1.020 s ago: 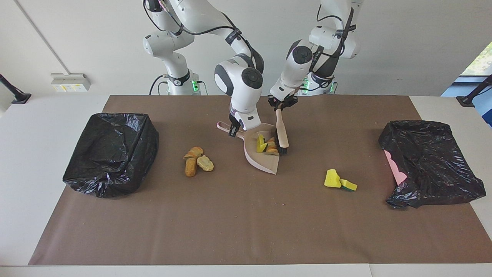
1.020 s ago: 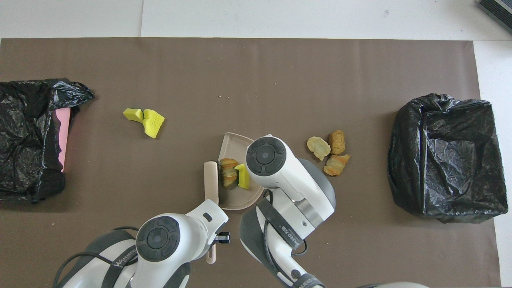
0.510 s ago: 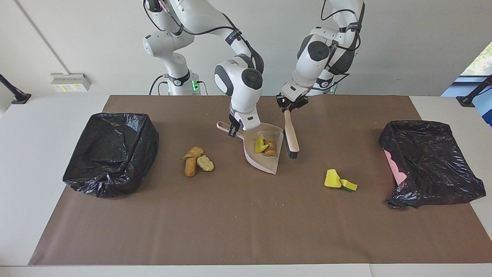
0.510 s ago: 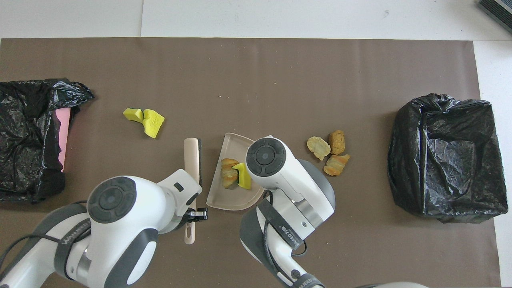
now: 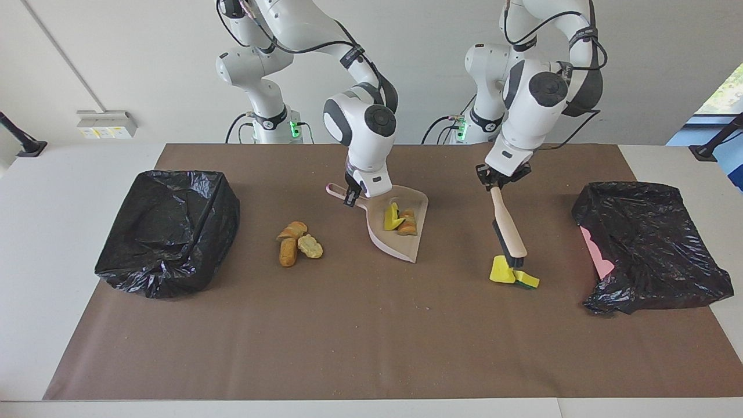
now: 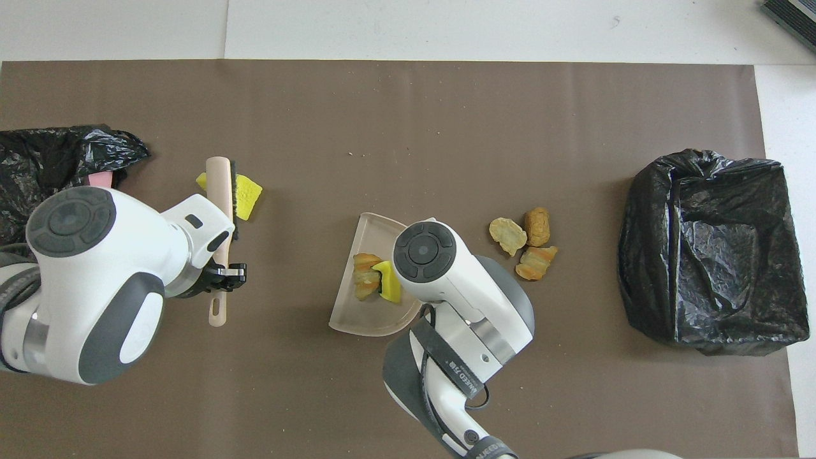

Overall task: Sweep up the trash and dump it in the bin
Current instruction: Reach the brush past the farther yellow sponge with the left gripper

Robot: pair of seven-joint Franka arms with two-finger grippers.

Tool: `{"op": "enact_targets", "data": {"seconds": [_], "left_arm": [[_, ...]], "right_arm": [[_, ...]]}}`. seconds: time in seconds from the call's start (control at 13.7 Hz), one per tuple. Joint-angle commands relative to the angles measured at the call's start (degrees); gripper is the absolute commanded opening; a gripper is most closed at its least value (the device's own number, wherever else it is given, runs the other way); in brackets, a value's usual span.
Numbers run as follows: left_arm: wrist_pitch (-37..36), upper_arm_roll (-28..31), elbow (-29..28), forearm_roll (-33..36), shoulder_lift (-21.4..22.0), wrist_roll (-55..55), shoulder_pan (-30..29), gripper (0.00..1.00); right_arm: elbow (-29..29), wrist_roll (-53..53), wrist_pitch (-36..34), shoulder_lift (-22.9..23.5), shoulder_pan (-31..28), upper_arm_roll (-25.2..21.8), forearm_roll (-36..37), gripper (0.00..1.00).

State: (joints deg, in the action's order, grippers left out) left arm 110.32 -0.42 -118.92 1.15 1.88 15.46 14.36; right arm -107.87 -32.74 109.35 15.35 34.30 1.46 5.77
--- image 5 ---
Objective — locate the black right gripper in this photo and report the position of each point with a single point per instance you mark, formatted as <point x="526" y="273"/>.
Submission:
<point x="354" y="183"/>

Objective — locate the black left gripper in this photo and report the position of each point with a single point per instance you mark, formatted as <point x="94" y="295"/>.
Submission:
<point x="504" y="177"/>

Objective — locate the notched yellow sponge piece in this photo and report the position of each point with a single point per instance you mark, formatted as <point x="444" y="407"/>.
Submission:
<point x="392" y="217"/>

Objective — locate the orange striped bread piece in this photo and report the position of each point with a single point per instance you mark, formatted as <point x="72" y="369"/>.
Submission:
<point x="293" y="229"/>

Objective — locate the beige plastic dustpan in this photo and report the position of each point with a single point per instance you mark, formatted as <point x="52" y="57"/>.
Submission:
<point x="400" y="244"/>

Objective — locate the brown bread roll piece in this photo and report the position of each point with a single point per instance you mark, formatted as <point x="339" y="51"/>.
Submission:
<point x="287" y="252"/>

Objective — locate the plain yellow sponge chunk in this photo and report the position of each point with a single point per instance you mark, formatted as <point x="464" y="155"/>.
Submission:
<point x="500" y="274"/>

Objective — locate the yellow green sponge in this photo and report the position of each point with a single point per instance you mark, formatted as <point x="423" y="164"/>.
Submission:
<point x="527" y="281"/>

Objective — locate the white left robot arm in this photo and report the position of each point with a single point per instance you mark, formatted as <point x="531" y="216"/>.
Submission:
<point x="534" y="104"/>

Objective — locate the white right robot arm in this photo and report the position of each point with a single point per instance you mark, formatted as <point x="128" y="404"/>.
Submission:
<point x="371" y="151"/>

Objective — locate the pink plastic bin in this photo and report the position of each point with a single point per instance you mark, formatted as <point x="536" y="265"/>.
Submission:
<point x="598" y="255"/>

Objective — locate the black bag lining pink bin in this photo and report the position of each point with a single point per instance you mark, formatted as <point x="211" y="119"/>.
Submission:
<point x="650" y="244"/>

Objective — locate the black bag fully covering bin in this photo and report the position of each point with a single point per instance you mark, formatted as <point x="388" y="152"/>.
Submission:
<point x="162" y="232"/>

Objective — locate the brown paper table mat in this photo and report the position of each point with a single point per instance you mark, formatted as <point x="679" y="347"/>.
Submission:
<point x="261" y="348"/>

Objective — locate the black clamp stand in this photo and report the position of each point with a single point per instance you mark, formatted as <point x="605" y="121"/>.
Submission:
<point x="711" y="148"/>
<point x="23" y="142"/>

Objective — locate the black framed window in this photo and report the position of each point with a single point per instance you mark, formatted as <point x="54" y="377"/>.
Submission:
<point x="725" y="93"/>

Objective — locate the white wall socket box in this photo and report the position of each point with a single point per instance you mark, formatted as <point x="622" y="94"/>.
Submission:
<point x="107" y="125"/>

